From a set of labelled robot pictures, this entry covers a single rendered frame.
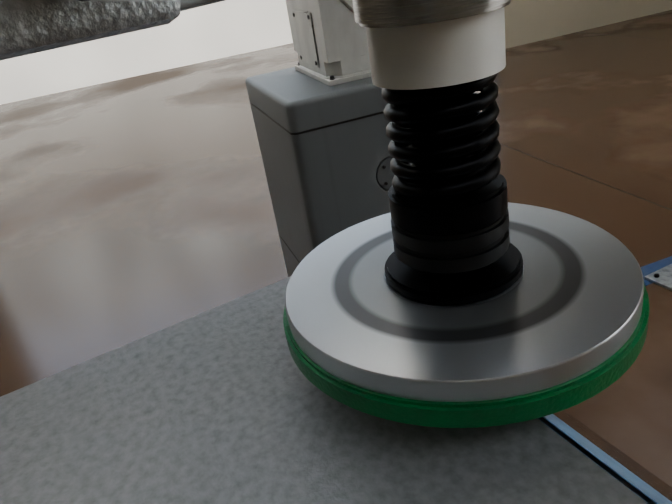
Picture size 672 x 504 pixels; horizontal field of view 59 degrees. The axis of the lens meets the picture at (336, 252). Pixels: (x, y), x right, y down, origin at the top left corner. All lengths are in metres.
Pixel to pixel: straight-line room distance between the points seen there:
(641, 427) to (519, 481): 1.30
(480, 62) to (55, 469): 0.33
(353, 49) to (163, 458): 1.01
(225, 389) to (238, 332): 0.07
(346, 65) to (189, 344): 0.89
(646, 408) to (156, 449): 1.41
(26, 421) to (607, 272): 0.38
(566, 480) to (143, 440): 0.24
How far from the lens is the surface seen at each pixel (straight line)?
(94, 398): 0.45
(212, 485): 0.35
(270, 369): 0.41
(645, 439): 1.59
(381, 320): 0.34
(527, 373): 0.30
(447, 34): 0.30
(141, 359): 0.47
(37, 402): 0.47
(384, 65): 0.31
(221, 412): 0.39
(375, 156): 1.25
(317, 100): 1.18
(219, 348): 0.45
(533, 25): 6.40
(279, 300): 0.49
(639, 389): 1.72
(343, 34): 1.26
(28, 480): 0.41
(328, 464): 0.34
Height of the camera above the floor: 1.09
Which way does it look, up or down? 27 degrees down
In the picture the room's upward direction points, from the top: 10 degrees counter-clockwise
